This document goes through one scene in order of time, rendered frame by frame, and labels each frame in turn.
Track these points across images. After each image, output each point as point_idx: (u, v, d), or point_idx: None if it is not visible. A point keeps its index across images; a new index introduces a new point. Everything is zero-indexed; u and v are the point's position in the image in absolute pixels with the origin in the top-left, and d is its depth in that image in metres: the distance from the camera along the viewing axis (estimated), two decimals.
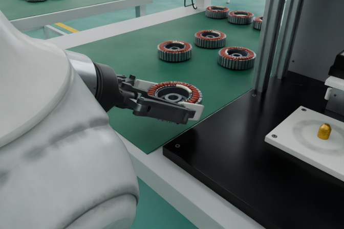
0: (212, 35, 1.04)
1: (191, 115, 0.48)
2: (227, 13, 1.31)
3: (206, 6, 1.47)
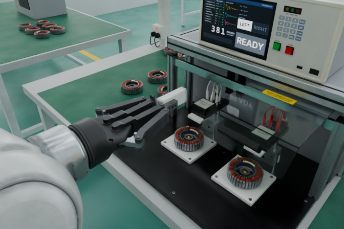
0: (160, 73, 1.58)
1: (174, 107, 0.53)
2: (178, 52, 1.84)
3: (167, 44, 2.00)
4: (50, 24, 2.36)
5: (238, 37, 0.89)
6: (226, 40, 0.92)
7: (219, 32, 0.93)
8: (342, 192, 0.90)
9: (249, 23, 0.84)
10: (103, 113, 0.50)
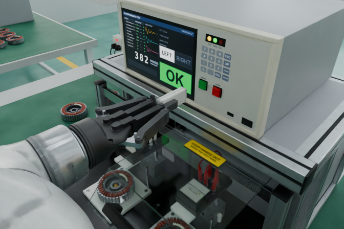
0: None
1: (174, 107, 0.53)
2: None
3: None
4: (9, 32, 2.16)
5: (162, 69, 0.69)
6: (150, 71, 0.73)
7: (143, 60, 0.73)
8: None
9: (171, 53, 0.64)
10: (103, 113, 0.50)
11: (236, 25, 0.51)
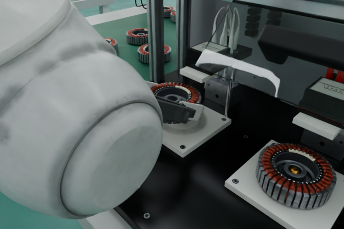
0: (145, 32, 1.12)
1: (191, 115, 0.48)
2: (171, 12, 1.38)
3: None
4: None
5: None
6: None
7: None
8: None
9: None
10: None
11: None
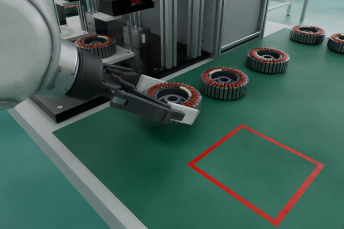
0: None
1: (178, 117, 0.48)
2: None
3: None
4: None
5: None
6: None
7: None
8: (207, 68, 0.78)
9: None
10: None
11: None
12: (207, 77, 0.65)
